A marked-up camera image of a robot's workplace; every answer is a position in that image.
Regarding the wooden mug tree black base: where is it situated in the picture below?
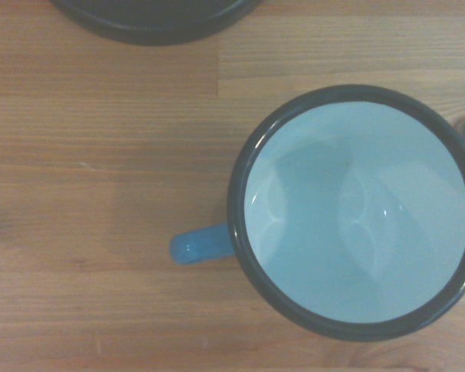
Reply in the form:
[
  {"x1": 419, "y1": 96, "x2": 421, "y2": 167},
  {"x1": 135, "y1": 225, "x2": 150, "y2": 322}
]
[{"x1": 48, "y1": 0, "x2": 263, "y2": 47}]

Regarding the blue enamel mug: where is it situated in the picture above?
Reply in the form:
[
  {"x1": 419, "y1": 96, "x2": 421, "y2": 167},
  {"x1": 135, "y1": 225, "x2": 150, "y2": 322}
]
[{"x1": 169, "y1": 84, "x2": 465, "y2": 343}]

